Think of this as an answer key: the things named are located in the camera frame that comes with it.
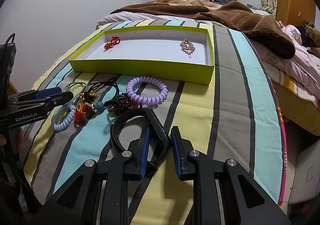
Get grey elastic hair ties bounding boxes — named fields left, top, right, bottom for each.
left=64, top=81, right=89, bottom=105

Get light blue spiral hair tie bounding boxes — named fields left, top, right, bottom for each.
left=51, top=103, right=77, bottom=133

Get black cord red charm tie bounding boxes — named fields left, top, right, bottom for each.
left=74, top=77, right=120, bottom=126

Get dark bead bracelet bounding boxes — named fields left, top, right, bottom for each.
left=107, top=92, right=136, bottom=117

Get red knot ornament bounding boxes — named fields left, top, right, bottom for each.
left=104, top=36, right=120, bottom=50

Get black wristband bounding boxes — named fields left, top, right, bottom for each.
left=110, top=108, right=171, bottom=167

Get purple spiral hair tie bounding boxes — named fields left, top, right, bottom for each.
left=125, top=76, right=169, bottom=106

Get rose gold hair clip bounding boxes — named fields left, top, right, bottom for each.
left=180, top=39, right=195, bottom=58

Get person's hand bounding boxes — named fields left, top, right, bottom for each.
left=0, top=128, right=24, bottom=154

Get striped bed cover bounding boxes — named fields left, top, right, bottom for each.
left=23, top=26, right=286, bottom=224

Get green shallow cardboard tray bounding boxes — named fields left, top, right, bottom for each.
left=69, top=21, right=215, bottom=85

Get brown fleece blanket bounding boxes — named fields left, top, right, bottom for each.
left=112, top=0, right=296, bottom=59

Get brown teddy bear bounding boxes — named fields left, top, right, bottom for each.
left=305, top=22, right=320, bottom=58

